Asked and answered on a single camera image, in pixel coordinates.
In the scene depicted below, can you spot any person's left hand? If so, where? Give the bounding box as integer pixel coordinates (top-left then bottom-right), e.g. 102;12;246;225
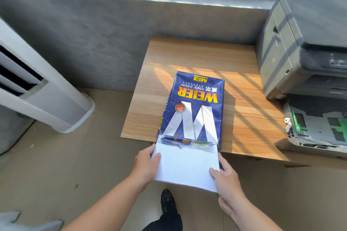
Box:
129;143;161;186

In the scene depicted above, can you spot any person's right hand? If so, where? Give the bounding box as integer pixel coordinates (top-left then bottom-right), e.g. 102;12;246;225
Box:
209;152;244;220

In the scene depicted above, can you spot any white paper stack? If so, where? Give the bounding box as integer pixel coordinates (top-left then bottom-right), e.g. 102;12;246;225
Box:
151;143;220;193

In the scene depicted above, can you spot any person's right forearm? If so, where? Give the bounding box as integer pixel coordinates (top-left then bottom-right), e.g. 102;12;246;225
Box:
230;198;284;231

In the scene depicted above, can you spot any person's left forearm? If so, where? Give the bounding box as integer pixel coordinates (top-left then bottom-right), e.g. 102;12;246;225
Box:
61;175;147;231

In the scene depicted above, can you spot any person's black shoe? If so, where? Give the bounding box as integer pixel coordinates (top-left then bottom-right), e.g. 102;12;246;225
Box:
160;189;177;215

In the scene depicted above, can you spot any person's black trouser leg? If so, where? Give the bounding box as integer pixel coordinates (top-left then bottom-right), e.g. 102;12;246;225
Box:
142;211;183;231

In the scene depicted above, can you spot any blue copy paper wrapper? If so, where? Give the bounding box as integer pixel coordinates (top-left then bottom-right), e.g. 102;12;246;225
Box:
157;71;225;153

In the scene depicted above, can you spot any wooden table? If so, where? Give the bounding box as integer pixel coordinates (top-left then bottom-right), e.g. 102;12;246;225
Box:
121;36;347;170

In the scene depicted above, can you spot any grey printer paper tray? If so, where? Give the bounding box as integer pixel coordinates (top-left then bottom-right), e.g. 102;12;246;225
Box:
274;95;347;158

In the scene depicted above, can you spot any white standing air conditioner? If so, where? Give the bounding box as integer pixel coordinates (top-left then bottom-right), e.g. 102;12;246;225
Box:
0;18;96;134

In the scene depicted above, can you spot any grey white object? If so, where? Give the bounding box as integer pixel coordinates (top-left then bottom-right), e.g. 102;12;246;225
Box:
0;211;64;231

